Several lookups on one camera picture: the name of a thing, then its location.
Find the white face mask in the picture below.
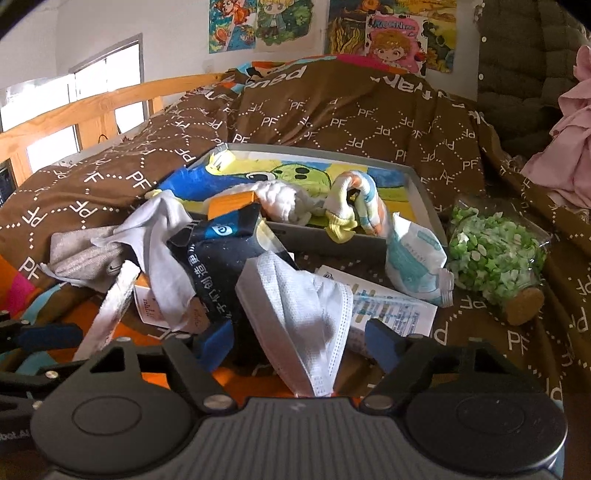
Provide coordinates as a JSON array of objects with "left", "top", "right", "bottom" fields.
[{"left": 235, "top": 251, "right": 354, "bottom": 398}]

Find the wooden bed rail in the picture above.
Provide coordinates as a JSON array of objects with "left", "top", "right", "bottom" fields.
[{"left": 0, "top": 71, "right": 228, "bottom": 188}]

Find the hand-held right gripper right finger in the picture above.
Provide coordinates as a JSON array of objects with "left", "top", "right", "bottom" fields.
[{"left": 364, "top": 318, "right": 523, "bottom": 414}]

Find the pink garment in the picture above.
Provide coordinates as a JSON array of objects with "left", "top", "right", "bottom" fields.
[{"left": 521, "top": 45, "right": 591, "bottom": 209}]

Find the grey sock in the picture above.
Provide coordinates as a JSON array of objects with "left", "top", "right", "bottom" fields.
[{"left": 39, "top": 225, "right": 136, "bottom": 295}]

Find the brown printed blanket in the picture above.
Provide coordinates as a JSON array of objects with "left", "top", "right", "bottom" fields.
[{"left": 0, "top": 55, "right": 591, "bottom": 402}]

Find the window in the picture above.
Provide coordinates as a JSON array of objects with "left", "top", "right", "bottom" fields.
[{"left": 0, "top": 33, "right": 145, "bottom": 163}]

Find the printed paper leaflet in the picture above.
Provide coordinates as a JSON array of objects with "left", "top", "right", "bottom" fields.
[{"left": 315, "top": 265, "right": 438, "bottom": 341}]

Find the glass jar of green pieces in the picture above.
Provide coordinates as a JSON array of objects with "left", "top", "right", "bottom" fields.
[{"left": 444, "top": 195, "right": 553, "bottom": 327}]

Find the red-haired figure wall poster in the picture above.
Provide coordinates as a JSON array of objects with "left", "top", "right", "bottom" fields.
[{"left": 209, "top": 0, "right": 259, "bottom": 55}]

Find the white cloth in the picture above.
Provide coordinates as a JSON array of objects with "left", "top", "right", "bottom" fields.
[{"left": 91, "top": 191, "right": 197, "bottom": 332}]

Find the white patterned strap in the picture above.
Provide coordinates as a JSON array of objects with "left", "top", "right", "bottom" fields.
[{"left": 73, "top": 260, "right": 142, "bottom": 361}]

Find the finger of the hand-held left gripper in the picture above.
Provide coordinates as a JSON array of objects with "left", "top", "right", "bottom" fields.
[
  {"left": 0, "top": 320, "right": 85, "bottom": 357},
  {"left": 0, "top": 360, "right": 63, "bottom": 394}
]

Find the spotted border figure wall poster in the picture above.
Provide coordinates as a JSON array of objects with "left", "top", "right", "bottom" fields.
[{"left": 364, "top": 13, "right": 428, "bottom": 78}]

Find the white rolled sock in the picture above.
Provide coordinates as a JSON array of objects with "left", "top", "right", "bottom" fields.
[{"left": 255, "top": 180, "right": 334, "bottom": 228}]

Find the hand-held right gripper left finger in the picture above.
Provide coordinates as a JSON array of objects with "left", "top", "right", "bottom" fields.
[{"left": 85, "top": 320, "right": 237, "bottom": 411}]

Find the rolled striped sock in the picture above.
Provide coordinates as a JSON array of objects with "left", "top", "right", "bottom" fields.
[{"left": 323, "top": 170, "right": 394, "bottom": 239}]

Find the blond figure green wall poster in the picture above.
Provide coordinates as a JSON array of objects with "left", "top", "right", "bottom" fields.
[{"left": 255, "top": 0, "right": 324, "bottom": 48}]

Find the white paper box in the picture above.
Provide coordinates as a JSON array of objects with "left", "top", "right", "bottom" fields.
[{"left": 133, "top": 283, "right": 205, "bottom": 334}]

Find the olive puffer jacket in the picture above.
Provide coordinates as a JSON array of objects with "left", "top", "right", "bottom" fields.
[{"left": 475, "top": 0, "right": 591, "bottom": 155}]

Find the yellow sock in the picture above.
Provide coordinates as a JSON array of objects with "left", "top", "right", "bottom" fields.
[{"left": 322, "top": 213, "right": 359, "bottom": 244}]

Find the wet wipes packet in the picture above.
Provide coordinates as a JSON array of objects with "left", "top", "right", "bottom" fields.
[{"left": 385, "top": 211, "right": 456, "bottom": 308}]

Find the orange dark painting wall poster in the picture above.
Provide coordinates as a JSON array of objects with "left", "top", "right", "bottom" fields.
[{"left": 327, "top": 0, "right": 458, "bottom": 75}]

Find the navy printed cloth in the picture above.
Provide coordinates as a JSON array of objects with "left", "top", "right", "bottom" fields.
[{"left": 165, "top": 204, "right": 298, "bottom": 366}]

